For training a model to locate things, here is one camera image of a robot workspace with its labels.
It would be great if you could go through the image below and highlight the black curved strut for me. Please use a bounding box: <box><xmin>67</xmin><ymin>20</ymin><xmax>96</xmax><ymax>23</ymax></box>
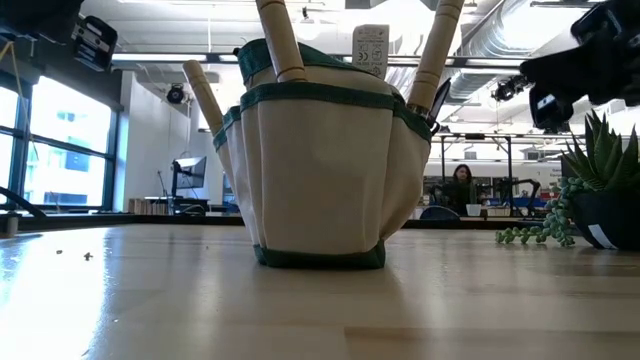
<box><xmin>0</xmin><ymin>185</ymin><xmax>49</xmax><ymax>220</ymax></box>

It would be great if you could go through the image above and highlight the wide steel trowel wooden handle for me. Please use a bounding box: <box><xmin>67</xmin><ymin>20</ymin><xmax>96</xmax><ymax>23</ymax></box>
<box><xmin>182</xmin><ymin>59</ymin><xmax>225</xmax><ymax>136</ymax></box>

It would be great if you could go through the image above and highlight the steel hand shovel wooden handle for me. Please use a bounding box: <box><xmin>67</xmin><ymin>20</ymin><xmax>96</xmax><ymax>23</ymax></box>
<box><xmin>255</xmin><ymin>0</ymin><xmax>308</xmax><ymax>84</ymax></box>

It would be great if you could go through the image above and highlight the person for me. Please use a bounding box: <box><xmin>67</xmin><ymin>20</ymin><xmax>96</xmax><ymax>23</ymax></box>
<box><xmin>439</xmin><ymin>163</ymin><xmax>484</xmax><ymax>217</ymax></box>

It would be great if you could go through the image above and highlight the red gardening glove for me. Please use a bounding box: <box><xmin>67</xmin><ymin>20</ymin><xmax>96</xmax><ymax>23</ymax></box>
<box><xmin>351</xmin><ymin>23</ymin><xmax>391</xmax><ymax>80</ymax></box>

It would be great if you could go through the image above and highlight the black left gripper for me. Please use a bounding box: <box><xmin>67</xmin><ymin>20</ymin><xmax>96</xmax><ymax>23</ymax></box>
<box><xmin>0</xmin><ymin>0</ymin><xmax>119</xmax><ymax>73</ymax></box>

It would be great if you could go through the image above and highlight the blue chair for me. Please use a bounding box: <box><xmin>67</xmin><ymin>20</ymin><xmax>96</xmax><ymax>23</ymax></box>
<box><xmin>418</xmin><ymin>204</ymin><xmax>461</xmax><ymax>221</ymax></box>

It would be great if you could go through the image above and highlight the black ceiling spotlight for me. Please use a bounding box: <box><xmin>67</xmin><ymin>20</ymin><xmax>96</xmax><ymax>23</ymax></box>
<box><xmin>491</xmin><ymin>74</ymin><xmax>530</xmax><ymax>103</ymax></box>

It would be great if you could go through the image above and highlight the black aluminium table frame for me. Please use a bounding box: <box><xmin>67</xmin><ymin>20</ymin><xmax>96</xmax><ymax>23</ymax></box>
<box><xmin>0</xmin><ymin>213</ymin><xmax>571</xmax><ymax>232</ymax></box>

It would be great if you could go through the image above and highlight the narrow steel trowel wooden handle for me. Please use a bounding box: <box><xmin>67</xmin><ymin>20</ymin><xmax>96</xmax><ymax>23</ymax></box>
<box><xmin>407</xmin><ymin>0</ymin><xmax>466</xmax><ymax>114</ymax></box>

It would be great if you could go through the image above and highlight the row of books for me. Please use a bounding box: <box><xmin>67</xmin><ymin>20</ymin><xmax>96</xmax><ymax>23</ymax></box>
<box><xmin>127</xmin><ymin>197</ymin><xmax>174</xmax><ymax>216</ymax></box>

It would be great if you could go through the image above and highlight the black background gantry frame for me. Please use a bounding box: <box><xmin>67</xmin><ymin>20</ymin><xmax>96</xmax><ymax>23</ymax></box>
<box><xmin>432</xmin><ymin>132</ymin><xmax>516</xmax><ymax>189</ymax></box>

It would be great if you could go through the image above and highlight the computer monitor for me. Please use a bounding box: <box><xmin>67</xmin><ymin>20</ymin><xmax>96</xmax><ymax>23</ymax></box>
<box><xmin>170</xmin><ymin>156</ymin><xmax>208</xmax><ymax>199</ymax></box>

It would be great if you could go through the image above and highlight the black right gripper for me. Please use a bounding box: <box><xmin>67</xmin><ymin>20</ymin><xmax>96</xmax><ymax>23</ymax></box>
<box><xmin>518</xmin><ymin>0</ymin><xmax>640</xmax><ymax>134</ymax></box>

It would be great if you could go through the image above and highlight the potted green succulent plant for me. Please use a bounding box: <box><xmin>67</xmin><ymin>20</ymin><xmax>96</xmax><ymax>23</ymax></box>
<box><xmin>494</xmin><ymin>108</ymin><xmax>640</xmax><ymax>252</ymax></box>

